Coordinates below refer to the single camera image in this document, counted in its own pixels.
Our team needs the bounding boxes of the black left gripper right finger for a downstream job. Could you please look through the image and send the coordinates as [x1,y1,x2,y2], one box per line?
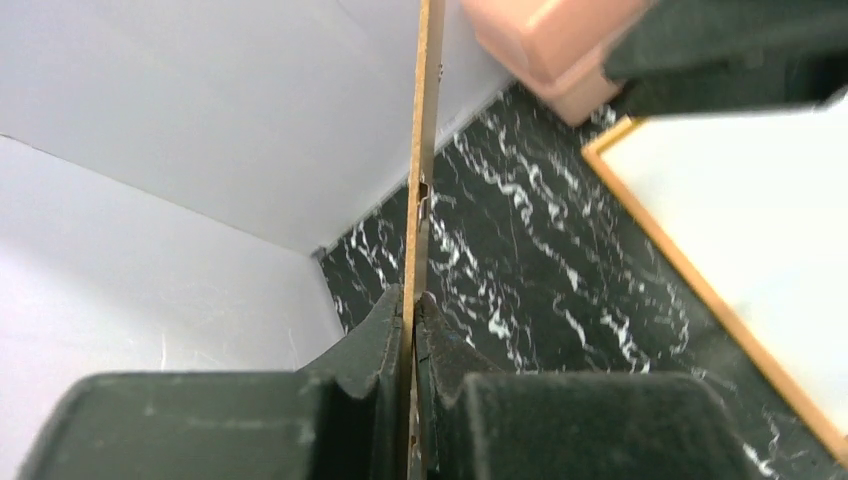
[415,294,755,479]

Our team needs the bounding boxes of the building photo print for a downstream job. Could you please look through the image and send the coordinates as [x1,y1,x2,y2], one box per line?
[603,94,847,437]

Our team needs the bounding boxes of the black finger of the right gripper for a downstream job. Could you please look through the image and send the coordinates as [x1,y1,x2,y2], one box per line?
[603,0,847,117]

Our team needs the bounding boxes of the yellow wooden picture frame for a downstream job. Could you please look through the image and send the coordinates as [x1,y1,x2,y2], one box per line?
[582,115,847,466]

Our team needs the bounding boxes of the brown cardboard backing board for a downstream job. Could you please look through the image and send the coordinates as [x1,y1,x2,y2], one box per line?
[396,0,445,479]

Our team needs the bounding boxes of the orange plastic storage box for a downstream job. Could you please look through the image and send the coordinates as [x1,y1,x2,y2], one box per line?
[462,0,653,126]

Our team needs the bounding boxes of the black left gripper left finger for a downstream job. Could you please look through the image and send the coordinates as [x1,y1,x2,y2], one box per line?
[18,285,405,479]

